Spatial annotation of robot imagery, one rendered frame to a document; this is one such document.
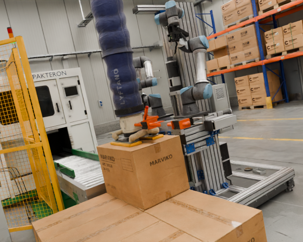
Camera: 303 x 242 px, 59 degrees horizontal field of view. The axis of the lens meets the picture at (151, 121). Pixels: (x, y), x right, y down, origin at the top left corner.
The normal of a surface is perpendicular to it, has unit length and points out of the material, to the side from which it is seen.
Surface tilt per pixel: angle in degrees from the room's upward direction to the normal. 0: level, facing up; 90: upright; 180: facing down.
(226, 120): 90
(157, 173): 90
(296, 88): 90
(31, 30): 90
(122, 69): 77
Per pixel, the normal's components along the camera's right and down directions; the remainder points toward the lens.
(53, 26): 0.53, -0.02
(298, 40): -0.81, 0.23
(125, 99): -0.12, -0.14
